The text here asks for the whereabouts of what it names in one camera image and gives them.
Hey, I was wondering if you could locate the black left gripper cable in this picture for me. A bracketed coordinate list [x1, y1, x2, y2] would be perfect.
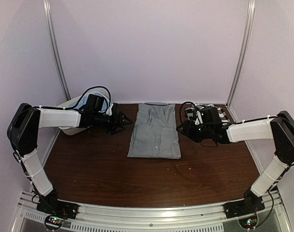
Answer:
[72, 86, 113, 112]

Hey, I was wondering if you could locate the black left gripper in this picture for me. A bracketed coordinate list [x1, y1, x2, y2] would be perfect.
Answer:
[93, 110, 133, 135]

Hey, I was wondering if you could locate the right circuit board with leds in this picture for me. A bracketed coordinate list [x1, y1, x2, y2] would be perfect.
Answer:
[238, 216, 258, 230]

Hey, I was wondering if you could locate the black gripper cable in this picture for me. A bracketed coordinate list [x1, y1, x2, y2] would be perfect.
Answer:
[72, 86, 113, 112]
[179, 101, 198, 128]

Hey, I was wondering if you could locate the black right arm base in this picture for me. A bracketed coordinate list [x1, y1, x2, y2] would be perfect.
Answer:
[223, 196, 265, 218]

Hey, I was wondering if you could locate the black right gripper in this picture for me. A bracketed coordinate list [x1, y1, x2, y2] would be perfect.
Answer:
[176, 120, 213, 143]

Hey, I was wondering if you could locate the silver right corner post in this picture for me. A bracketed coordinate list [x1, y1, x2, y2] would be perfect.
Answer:
[226, 0, 256, 107]

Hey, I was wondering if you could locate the white plastic laundry basket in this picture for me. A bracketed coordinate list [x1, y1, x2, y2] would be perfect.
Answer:
[58, 90, 113, 135]

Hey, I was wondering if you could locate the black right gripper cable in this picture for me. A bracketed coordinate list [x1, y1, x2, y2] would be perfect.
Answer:
[179, 101, 198, 128]

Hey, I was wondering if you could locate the black white plaid shirt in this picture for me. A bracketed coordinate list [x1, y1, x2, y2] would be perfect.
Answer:
[185, 104, 230, 125]

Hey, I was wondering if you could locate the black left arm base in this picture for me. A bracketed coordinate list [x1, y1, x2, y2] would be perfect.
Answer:
[36, 195, 78, 219]

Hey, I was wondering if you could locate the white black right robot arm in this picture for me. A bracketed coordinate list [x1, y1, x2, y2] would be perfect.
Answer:
[176, 106, 294, 214]

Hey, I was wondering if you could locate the left circuit board with leds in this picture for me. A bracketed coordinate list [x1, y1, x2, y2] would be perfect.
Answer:
[44, 215, 65, 230]

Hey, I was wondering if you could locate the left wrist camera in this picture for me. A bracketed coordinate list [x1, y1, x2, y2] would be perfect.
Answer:
[84, 94, 112, 116]

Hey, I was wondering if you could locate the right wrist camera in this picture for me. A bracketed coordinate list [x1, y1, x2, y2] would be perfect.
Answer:
[195, 106, 222, 125]

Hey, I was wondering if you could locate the grey long sleeve shirt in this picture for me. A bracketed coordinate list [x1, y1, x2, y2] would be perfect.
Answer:
[127, 103, 181, 160]

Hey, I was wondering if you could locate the circuit board with leds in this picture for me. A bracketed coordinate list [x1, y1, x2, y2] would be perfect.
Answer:
[238, 216, 258, 230]
[44, 215, 65, 230]

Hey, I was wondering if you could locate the silver corner post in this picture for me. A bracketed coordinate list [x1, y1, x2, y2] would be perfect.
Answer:
[43, 0, 71, 101]
[226, 0, 256, 107]

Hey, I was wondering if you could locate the light blue folded shirt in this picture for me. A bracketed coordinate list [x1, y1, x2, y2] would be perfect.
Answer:
[75, 91, 109, 112]

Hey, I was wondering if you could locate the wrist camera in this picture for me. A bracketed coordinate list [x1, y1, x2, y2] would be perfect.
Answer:
[84, 94, 112, 116]
[195, 106, 222, 125]

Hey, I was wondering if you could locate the silver left corner post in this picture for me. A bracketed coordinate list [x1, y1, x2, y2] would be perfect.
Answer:
[43, 0, 71, 101]

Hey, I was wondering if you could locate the aluminium front rail frame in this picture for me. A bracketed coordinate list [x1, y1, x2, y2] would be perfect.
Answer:
[9, 190, 293, 232]

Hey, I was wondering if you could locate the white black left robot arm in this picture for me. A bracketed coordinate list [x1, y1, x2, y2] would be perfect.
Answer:
[7, 103, 132, 215]

